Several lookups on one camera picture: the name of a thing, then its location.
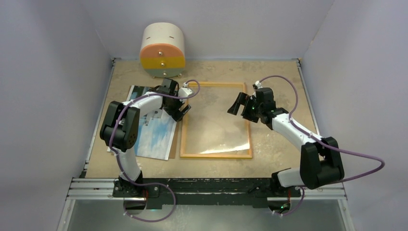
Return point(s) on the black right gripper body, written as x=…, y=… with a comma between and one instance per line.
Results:
x=259, y=108

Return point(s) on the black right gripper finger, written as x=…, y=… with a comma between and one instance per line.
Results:
x=248, y=111
x=240, y=100

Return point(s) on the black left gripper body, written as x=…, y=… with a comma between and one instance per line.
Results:
x=174, y=102

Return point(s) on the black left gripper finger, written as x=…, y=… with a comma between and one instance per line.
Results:
x=177, y=115
x=185, y=109

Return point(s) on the glossy building photo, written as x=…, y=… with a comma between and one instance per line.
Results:
x=151, y=136

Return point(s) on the yellow picture frame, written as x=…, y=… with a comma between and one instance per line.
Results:
x=208, y=131

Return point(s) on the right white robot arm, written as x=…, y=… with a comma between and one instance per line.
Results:
x=320, y=161

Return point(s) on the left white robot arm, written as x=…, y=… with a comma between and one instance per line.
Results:
x=130, y=173

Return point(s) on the round pastel drawer cabinet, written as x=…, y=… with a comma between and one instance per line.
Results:
x=162, y=52

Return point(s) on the brown backing board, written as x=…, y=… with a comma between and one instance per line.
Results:
x=173, y=149

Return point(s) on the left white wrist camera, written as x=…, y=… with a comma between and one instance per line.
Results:
x=185, y=93

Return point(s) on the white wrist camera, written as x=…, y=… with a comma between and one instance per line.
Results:
x=185, y=93
x=257, y=85

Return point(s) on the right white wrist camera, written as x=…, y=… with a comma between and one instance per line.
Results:
x=257, y=85

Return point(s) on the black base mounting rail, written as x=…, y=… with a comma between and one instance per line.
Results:
x=254, y=192

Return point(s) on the aluminium extrusion frame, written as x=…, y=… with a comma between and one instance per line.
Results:
x=91, y=207

